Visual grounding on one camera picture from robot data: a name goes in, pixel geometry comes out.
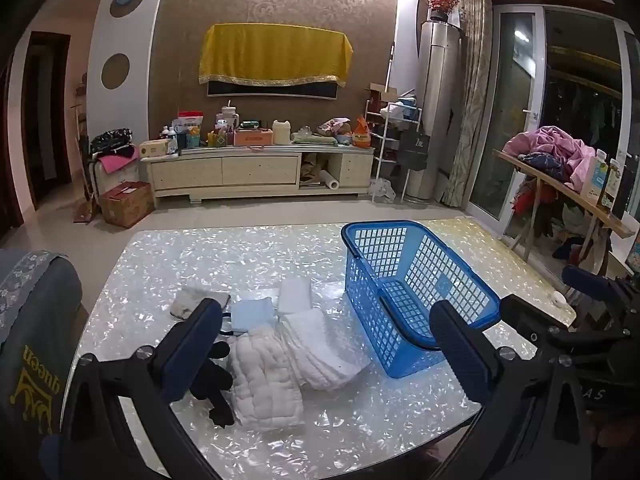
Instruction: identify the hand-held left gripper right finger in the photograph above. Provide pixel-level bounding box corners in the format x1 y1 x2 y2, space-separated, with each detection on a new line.
429 300 592 480

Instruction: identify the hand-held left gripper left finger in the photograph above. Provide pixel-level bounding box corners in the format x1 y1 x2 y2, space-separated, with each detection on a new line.
60 298 224 480

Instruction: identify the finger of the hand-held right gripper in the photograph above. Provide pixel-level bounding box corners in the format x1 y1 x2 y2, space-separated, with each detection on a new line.
561 265 628 305
499 294 556 342

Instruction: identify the black sock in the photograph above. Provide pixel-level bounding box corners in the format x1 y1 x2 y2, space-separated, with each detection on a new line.
189 340 236 429

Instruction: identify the grey fuzzy cloth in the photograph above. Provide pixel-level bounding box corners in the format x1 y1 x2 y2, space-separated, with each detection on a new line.
169 287 232 322

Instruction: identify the light blue cloth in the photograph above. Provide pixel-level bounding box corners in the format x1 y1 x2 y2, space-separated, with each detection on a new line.
229 297 279 334

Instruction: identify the white quilted cloth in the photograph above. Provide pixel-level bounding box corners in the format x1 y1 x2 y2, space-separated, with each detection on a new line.
228 326 306 429

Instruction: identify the blue plastic basket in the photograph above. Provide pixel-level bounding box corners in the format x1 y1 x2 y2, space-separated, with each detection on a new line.
341 220 501 380

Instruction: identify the small white cloth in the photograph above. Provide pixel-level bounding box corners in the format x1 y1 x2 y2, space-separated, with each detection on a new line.
277 277 314 317

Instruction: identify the white towel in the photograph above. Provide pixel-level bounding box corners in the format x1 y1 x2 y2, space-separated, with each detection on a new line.
279 309 372 392

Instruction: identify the pile of clothes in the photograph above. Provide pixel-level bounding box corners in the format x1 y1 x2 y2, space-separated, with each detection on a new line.
509 152 603 262

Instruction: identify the bottle with green label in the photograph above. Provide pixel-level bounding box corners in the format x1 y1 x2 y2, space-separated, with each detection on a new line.
597 158 622 210

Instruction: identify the wooden board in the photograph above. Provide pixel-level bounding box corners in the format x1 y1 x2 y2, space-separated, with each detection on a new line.
492 148 639 239

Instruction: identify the white bottle with blue label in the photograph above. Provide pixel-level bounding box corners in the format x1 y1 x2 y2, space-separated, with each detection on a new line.
581 149 609 206

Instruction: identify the pink crumpled cloth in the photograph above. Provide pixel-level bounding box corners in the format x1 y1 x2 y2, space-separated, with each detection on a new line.
502 126 597 197

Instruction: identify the brown cardboard box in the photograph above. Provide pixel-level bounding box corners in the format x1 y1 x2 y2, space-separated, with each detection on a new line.
98 181 155 230

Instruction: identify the chair with grey cover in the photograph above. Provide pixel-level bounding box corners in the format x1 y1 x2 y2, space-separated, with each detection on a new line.
0 248 84 480

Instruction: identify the white plastic bag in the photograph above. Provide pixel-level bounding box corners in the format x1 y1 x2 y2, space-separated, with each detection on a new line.
368 177 397 204

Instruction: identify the glass sliding door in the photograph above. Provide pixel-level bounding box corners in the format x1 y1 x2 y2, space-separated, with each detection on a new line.
467 3 640 233

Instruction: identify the cream television cabinet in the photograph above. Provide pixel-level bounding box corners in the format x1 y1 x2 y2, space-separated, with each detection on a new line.
139 142 376 206

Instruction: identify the black paper bag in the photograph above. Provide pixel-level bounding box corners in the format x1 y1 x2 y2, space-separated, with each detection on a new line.
397 127 431 171

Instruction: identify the pink folded cloth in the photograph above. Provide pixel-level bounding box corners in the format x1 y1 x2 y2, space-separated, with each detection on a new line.
97 152 141 175

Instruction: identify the beige tissue box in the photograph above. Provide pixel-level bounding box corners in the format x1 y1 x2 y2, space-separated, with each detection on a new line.
138 139 171 162

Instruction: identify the broom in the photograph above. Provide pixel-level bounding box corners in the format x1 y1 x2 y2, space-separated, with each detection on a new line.
69 104 99 224

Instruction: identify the white metal rack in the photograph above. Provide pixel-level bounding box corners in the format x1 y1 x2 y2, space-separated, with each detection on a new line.
364 98 427 202

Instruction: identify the patterned curtain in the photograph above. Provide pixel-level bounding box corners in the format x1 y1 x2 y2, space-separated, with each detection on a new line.
442 0 494 209

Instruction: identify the pink tissue box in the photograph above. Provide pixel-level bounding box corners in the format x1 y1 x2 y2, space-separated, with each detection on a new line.
233 127 274 147

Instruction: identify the red and white packet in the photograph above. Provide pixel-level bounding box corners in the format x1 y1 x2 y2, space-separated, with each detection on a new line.
177 111 205 149

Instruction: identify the standing air conditioner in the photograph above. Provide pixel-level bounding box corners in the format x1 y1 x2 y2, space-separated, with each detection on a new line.
403 19 462 202

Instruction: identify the black patterned bag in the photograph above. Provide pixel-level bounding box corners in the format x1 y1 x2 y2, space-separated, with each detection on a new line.
89 128 135 155

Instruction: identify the cup with straw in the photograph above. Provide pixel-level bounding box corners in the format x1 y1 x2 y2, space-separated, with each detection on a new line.
215 102 240 134

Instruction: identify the orange bag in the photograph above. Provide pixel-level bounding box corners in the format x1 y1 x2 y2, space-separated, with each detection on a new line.
352 115 374 149

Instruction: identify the green folded cloth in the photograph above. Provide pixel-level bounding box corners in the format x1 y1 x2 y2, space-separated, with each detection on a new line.
291 129 336 147

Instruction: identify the snack bag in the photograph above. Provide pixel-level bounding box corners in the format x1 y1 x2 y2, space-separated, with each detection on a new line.
319 117 352 137

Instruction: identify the open cardboard box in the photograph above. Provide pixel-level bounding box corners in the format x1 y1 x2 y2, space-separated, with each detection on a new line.
363 82 399 107

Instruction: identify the vase with red flowers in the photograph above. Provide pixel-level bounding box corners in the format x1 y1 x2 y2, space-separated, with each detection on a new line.
424 0 461 24

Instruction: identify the round wall disc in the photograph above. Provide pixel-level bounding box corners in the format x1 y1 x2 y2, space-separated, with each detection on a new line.
101 52 131 92

